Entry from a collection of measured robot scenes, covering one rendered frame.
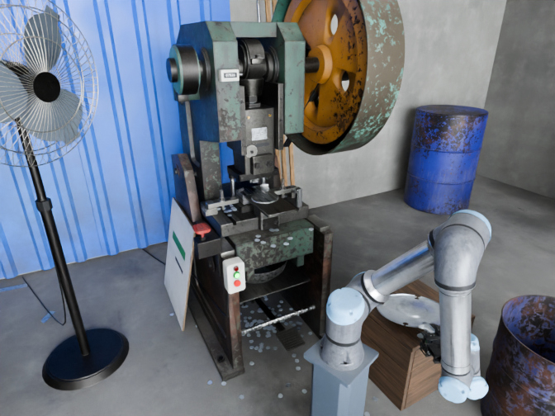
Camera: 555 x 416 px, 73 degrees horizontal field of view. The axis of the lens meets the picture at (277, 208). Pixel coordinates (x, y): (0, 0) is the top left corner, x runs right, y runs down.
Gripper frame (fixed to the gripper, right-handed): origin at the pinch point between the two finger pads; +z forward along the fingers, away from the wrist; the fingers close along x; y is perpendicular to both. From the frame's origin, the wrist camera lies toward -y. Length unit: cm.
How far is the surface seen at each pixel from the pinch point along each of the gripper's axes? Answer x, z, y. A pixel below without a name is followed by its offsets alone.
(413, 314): -0.2, 8.3, 1.5
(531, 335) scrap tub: 11, 4, -50
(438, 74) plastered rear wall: -112, 243, -128
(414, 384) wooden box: 27.5, 0.4, 2.6
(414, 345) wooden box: 6.2, -3.2, 6.1
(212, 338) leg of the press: 31, 50, 87
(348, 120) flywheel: -77, 36, 24
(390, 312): 0.4, 11.7, 9.9
